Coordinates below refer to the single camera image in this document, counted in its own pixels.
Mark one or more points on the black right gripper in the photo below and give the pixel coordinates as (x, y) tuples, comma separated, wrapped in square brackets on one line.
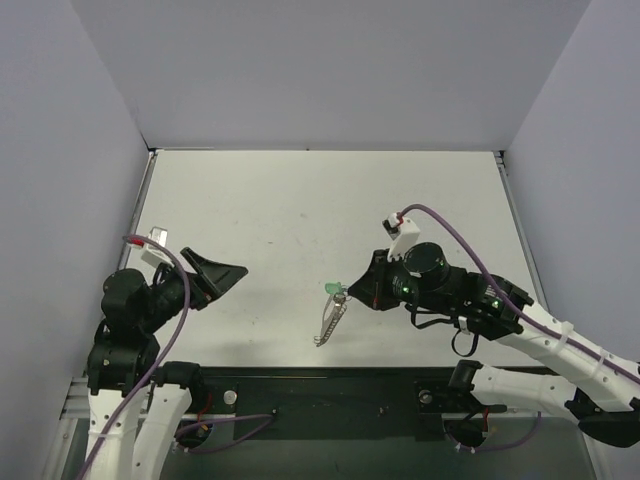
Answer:
[(382, 282)]

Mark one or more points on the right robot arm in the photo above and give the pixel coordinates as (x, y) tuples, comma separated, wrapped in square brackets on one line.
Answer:
[(597, 391)]

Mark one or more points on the green plastic key tag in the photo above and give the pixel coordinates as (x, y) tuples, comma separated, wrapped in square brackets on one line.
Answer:
[(333, 288)]

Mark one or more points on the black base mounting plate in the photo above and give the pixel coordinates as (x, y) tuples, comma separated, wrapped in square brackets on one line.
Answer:
[(363, 403)]

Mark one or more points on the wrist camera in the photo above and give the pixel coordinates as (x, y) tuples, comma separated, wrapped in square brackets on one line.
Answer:
[(150, 254), (403, 233)]

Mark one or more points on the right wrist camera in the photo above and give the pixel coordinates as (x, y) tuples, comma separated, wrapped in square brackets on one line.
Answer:
[(403, 233)]

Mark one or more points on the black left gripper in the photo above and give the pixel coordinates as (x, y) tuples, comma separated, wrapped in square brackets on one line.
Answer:
[(201, 279)]

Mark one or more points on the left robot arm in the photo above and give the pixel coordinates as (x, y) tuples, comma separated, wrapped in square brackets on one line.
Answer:
[(136, 397)]

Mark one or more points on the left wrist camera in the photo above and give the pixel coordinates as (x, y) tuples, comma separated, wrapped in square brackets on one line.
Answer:
[(150, 254)]

